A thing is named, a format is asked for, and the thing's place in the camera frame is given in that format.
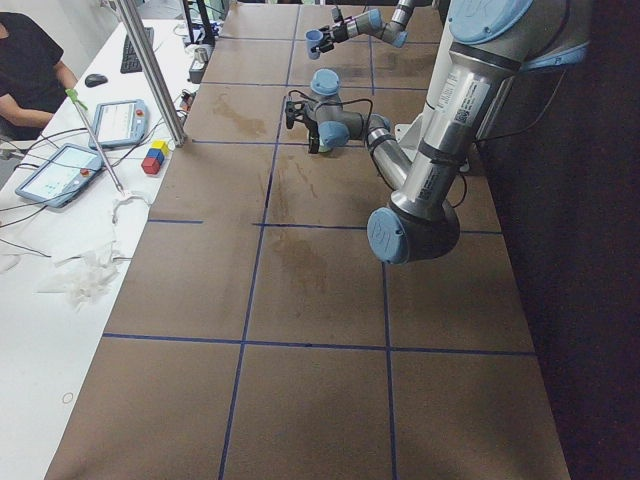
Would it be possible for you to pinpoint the metal grabber stick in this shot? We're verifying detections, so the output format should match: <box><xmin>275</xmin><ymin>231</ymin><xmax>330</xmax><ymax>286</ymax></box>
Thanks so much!
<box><xmin>65</xmin><ymin>88</ymin><xmax>125</xmax><ymax>195</ymax></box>

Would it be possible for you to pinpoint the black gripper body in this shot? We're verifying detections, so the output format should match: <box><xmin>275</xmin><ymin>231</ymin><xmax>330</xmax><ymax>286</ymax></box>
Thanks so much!
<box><xmin>306</xmin><ymin>113</ymin><xmax>320</xmax><ymax>145</ymax></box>
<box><xmin>329</xmin><ymin>19</ymin><xmax>356</xmax><ymax>45</ymax></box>

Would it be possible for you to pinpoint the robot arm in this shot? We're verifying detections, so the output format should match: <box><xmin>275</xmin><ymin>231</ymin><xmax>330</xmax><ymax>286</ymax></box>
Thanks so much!
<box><xmin>286</xmin><ymin>1</ymin><xmax>592</xmax><ymax>264</ymax></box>
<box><xmin>305</xmin><ymin>0</ymin><xmax>417</xmax><ymax>60</ymax></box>

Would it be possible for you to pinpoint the blue cube block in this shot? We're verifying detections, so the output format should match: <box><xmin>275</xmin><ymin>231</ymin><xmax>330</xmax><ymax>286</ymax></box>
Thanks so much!
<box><xmin>147</xmin><ymin>148</ymin><xmax>165</xmax><ymax>164</ymax></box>

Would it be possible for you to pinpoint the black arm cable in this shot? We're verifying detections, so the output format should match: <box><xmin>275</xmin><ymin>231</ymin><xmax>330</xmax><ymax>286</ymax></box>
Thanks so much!
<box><xmin>288</xmin><ymin>89</ymin><xmax>476</xmax><ymax>209</ymax></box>

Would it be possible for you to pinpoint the red cube block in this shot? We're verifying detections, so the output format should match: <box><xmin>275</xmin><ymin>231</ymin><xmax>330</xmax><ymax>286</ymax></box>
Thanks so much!
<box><xmin>141</xmin><ymin>154</ymin><xmax>164</xmax><ymax>175</ymax></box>

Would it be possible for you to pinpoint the far teach pendant tablet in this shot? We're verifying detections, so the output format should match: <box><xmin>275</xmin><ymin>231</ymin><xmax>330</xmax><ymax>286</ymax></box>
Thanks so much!
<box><xmin>92</xmin><ymin>99</ymin><xmax>148</xmax><ymax>149</ymax></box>

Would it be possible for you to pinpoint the black keyboard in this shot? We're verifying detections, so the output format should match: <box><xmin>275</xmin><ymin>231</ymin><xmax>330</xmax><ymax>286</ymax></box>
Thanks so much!
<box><xmin>120</xmin><ymin>27</ymin><xmax>155</xmax><ymax>74</ymax></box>

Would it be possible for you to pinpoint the yellow cube block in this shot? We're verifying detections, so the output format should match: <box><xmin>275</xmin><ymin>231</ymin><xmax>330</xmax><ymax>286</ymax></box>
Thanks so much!
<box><xmin>149</xmin><ymin>140</ymin><xmax>170</xmax><ymax>157</ymax></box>

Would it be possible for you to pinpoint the metal cylinder weight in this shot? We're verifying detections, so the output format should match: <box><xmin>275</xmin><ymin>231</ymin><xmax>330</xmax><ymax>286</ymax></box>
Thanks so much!
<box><xmin>193</xmin><ymin>45</ymin><xmax>211</xmax><ymax>64</ymax></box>

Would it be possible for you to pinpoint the blue plastic cup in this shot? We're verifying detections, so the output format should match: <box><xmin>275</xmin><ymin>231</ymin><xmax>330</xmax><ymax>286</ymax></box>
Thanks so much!
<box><xmin>305</xmin><ymin>29</ymin><xmax>324</xmax><ymax>60</ymax></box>

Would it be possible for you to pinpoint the teach pendant tablet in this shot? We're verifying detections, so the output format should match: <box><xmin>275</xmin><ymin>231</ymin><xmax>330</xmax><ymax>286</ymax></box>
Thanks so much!
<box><xmin>92</xmin><ymin>99</ymin><xmax>148</xmax><ymax>149</ymax></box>
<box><xmin>15</xmin><ymin>144</ymin><xmax>103</xmax><ymax>208</ymax></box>

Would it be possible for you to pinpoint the seated person in black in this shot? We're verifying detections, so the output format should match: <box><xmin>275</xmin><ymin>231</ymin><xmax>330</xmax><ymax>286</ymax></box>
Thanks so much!
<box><xmin>1</xmin><ymin>12</ymin><xmax>78</xmax><ymax>140</ymax></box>

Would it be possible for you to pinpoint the aluminium frame post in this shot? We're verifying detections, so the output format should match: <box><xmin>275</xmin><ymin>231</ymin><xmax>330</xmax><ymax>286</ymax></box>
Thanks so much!
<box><xmin>115</xmin><ymin>0</ymin><xmax>187</xmax><ymax>147</ymax></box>

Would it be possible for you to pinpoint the near teach pendant tablet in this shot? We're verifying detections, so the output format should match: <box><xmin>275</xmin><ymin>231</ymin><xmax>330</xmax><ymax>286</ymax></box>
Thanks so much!
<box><xmin>15</xmin><ymin>144</ymin><xmax>103</xmax><ymax>208</ymax></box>

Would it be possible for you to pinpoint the black computer mouse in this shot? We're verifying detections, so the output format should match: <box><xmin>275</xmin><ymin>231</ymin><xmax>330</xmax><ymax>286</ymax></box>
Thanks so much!
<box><xmin>84</xmin><ymin>74</ymin><xmax>108</xmax><ymax>88</ymax></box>

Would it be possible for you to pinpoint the crumpled white paper tissue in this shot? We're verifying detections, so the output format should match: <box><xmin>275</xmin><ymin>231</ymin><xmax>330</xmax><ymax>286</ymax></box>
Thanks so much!
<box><xmin>35</xmin><ymin>190</ymin><xmax>151</xmax><ymax>309</ymax></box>

